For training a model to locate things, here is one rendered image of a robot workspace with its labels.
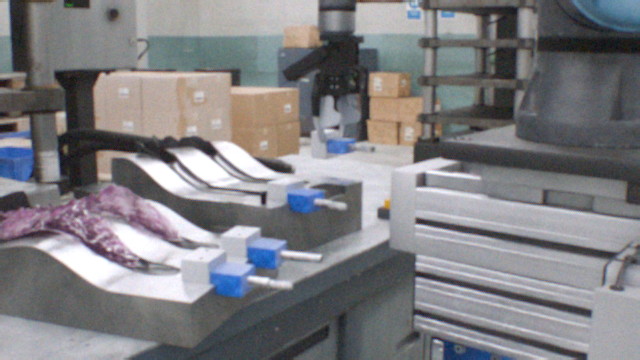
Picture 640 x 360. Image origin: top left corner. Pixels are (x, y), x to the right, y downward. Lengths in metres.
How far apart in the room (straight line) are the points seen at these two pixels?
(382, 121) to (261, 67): 2.29
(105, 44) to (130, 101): 3.42
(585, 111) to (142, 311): 0.51
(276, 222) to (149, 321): 0.31
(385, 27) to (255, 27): 2.07
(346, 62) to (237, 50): 8.56
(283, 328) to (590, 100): 0.61
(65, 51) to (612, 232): 1.44
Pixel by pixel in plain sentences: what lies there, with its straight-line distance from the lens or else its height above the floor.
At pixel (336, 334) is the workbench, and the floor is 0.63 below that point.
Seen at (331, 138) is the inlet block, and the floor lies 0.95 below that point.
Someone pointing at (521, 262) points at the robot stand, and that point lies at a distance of 0.70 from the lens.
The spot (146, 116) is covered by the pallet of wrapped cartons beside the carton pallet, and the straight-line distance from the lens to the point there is 5.18.
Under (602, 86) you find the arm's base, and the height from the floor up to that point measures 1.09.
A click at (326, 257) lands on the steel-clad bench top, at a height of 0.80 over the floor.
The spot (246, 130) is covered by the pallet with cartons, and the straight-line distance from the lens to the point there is 5.77.
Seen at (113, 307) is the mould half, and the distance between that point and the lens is 0.81.
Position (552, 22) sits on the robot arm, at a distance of 0.68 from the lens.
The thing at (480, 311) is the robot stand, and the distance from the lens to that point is 0.73.
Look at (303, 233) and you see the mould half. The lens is 1.09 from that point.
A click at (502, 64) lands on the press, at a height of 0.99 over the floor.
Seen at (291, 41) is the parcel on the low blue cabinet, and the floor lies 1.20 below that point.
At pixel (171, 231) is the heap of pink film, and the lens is 0.97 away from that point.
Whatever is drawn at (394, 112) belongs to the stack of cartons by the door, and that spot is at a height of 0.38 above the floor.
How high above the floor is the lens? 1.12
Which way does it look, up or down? 11 degrees down
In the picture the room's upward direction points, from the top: straight up
